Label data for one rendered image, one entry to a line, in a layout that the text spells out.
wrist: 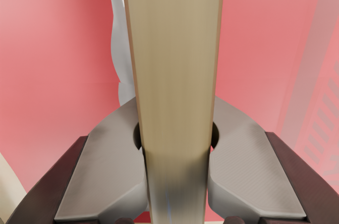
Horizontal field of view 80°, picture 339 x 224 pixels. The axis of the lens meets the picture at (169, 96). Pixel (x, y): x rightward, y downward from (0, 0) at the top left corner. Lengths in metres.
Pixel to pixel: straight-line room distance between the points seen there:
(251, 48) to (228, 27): 0.03
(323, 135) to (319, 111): 0.03
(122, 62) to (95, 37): 0.03
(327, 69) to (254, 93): 0.06
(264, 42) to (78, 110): 0.17
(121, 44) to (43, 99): 0.09
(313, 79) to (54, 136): 0.25
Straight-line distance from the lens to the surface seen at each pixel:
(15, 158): 0.28
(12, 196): 0.34
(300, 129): 0.24
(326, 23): 0.20
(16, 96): 0.23
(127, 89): 0.18
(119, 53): 0.17
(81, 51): 0.18
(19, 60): 0.21
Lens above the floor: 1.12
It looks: 62 degrees down
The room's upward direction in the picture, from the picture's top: 179 degrees counter-clockwise
